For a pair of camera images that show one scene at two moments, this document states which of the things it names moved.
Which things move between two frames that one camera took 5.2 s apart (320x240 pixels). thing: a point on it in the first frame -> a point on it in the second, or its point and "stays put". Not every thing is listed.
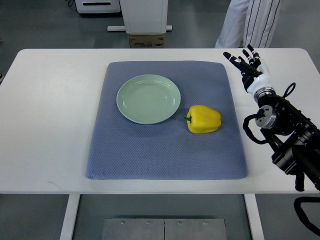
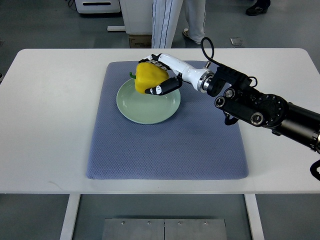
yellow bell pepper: [200, 119] -> [148, 75]
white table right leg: [254, 216] stays put
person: [248, 22] -> [165, 16]
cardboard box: [156, 41] stays put
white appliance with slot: [95, 6] stays put
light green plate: [148, 99] stays put
